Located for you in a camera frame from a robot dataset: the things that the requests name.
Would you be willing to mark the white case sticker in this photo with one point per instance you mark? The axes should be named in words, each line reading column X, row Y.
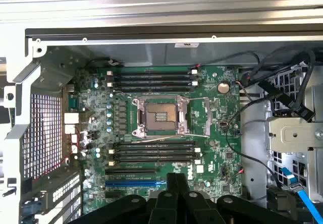
column 186, row 45

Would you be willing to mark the green Dell motherboard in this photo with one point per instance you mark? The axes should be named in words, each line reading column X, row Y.
column 217, row 123

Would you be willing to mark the tall silver port block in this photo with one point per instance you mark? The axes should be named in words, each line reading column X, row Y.
column 72, row 118
column 70, row 129

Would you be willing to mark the silver coin battery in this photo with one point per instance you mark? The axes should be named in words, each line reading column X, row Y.
column 223, row 87

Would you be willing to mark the grey metal disk bay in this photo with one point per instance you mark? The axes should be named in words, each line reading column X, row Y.
column 285, row 158

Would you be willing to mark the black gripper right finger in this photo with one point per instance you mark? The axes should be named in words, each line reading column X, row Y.
column 194, row 209

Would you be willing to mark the silver socket cover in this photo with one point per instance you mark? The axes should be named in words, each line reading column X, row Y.
column 182, row 115

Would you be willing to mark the CPU socket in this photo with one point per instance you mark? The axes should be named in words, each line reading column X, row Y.
column 161, row 116

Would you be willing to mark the blue expansion slot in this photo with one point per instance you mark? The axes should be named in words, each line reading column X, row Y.
column 131, row 183

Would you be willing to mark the RAM slot white latches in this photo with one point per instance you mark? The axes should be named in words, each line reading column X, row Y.
column 151, row 161
column 151, row 83
column 151, row 150
column 151, row 71

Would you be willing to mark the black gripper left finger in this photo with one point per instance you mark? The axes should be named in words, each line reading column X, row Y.
column 161, row 209

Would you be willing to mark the silver disk bay bracket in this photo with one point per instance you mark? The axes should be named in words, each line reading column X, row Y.
column 294, row 133

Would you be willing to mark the short black expansion slot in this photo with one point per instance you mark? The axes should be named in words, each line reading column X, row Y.
column 112, row 194

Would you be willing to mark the thin steel locking lever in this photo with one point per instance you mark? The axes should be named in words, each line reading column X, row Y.
column 126, row 95
column 156, row 139

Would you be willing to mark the long black expansion slot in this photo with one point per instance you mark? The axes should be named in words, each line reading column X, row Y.
column 131, row 171

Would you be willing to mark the silver USB port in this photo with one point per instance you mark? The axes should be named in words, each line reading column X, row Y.
column 74, row 138
column 74, row 149

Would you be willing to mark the grey open PC case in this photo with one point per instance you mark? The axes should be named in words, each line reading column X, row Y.
column 156, row 52

